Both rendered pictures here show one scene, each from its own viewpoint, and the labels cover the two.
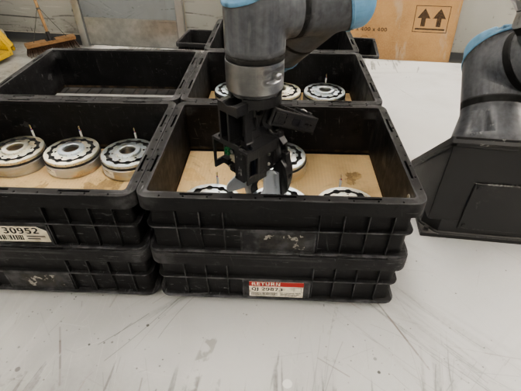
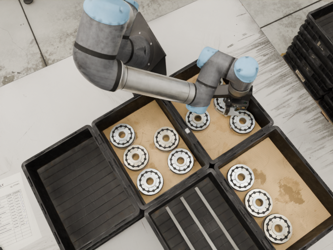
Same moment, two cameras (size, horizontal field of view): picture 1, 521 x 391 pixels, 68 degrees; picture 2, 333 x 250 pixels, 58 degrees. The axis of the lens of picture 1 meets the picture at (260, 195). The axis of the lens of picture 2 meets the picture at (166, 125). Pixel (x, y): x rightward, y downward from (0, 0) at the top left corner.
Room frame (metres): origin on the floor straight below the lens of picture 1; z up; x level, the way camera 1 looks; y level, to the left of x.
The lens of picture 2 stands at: (0.94, 0.28, 2.02)
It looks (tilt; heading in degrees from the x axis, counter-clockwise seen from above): 70 degrees down; 241
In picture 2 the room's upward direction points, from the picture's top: 7 degrees counter-clockwise
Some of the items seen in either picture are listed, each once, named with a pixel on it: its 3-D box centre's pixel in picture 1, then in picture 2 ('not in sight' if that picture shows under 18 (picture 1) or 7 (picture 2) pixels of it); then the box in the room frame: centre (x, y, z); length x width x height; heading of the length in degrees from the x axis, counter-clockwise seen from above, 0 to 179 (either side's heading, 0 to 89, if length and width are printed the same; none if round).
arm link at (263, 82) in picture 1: (257, 74); (239, 84); (0.48, 0.00, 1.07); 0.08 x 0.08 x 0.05
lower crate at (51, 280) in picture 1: (71, 213); not in sight; (0.57, 0.37, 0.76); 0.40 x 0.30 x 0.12; 87
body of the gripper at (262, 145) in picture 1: (251, 132); (237, 95); (0.48, 0.01, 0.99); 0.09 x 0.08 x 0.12; 136
